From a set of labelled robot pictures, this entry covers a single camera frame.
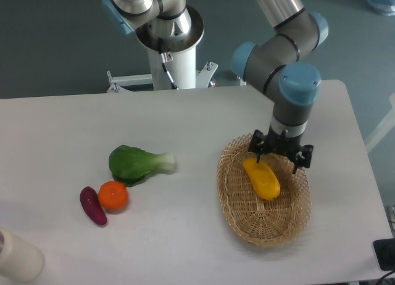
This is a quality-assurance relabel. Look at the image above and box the green bok choy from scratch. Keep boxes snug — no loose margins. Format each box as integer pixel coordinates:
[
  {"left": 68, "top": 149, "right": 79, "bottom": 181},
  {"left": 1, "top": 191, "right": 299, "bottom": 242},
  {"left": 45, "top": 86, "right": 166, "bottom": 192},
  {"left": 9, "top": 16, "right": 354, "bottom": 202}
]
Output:
[{"left": 108, "top": 145, "right": 177, "bottom": 187}]

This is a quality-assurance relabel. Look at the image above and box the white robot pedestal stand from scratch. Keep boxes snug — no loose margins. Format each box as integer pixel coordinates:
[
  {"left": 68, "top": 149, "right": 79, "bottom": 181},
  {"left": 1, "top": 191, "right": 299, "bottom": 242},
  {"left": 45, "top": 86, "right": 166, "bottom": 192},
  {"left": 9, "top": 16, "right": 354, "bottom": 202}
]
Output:
[{"left": 107, "top": 6, "right": 218, "bottom": 93}]

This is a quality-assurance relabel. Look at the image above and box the white frame at right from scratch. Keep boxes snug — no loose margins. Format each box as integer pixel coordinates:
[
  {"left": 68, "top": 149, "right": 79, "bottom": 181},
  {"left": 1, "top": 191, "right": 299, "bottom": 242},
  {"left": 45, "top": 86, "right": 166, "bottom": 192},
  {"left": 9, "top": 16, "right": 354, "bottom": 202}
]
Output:
[{"left": 364, "top": 94, "right": 394, "bottom": 154}]

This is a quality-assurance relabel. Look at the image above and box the black device at table edge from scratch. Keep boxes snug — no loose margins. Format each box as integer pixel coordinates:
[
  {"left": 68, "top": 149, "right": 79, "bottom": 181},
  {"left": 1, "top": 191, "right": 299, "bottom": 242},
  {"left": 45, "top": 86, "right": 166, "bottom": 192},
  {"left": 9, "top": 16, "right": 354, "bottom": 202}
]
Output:
[{"left": 373, "top": 238, "right": 394, "bottom": 271}]

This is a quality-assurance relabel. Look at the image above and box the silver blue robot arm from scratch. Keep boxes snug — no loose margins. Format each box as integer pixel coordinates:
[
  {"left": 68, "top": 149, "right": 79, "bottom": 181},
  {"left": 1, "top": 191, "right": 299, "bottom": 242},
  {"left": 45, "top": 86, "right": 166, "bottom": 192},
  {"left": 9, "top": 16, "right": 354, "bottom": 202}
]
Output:
[{"left": 102, "top": 0, "right": 328, "bottom": 168}]

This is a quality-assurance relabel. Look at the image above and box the purple sweet potato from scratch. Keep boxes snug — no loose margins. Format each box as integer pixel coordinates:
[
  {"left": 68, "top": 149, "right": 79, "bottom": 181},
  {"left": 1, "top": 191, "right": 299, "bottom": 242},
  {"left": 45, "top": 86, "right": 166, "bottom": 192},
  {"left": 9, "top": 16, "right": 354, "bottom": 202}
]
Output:
[{"left": 80, "top": 186, "right": 107, "bottom": 226}]

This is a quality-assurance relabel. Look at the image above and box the orange tangerine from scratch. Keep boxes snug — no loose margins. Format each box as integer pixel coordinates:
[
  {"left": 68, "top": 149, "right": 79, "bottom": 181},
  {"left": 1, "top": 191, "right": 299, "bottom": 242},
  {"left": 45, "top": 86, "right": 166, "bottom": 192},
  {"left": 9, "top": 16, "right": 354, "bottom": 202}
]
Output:
[{"left": 98, "top": 181, "right": 128, "bottom": 212}]

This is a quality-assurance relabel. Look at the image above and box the woven bamboo basket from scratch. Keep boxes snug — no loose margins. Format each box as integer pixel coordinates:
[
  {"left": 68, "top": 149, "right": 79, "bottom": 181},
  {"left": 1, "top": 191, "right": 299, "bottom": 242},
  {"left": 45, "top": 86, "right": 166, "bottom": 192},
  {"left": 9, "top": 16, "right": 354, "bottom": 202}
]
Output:
[{"left": 217, "top": 134, "right": 311, "bottom": 247}]

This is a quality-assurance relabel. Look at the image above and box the yellow mango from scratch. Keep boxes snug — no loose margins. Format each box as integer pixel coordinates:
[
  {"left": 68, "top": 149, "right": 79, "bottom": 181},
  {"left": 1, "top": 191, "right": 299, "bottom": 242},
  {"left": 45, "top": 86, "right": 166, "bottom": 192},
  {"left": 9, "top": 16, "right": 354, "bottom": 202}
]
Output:
[{"left": 243, "top": 158, "right": 281, "bottom": 200}]

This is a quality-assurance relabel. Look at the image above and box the cream cylindrical bottle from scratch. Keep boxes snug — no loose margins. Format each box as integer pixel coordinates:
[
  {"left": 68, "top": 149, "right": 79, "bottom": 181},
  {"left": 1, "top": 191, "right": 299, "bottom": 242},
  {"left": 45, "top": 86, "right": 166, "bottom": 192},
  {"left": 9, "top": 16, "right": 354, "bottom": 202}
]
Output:
[{"left": 1, "top": 228, "right": 44, "bottom": 283}]

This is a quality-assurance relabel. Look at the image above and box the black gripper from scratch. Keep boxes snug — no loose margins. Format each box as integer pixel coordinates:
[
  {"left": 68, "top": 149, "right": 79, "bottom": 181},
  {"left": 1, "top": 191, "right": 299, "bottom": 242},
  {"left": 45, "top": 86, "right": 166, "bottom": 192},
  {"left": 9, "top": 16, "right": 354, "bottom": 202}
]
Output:
[{"left": 248, "top": 126, "right": 314, "bottom": 174}]

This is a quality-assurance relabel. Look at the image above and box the black cable on pedestal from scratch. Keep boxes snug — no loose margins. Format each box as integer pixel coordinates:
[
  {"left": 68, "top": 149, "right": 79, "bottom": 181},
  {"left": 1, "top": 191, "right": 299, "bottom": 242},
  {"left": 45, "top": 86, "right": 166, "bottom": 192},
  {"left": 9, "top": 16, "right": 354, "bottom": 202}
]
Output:
[{"left": 157, "top": 37, "right": 180, "bottom": 91}]

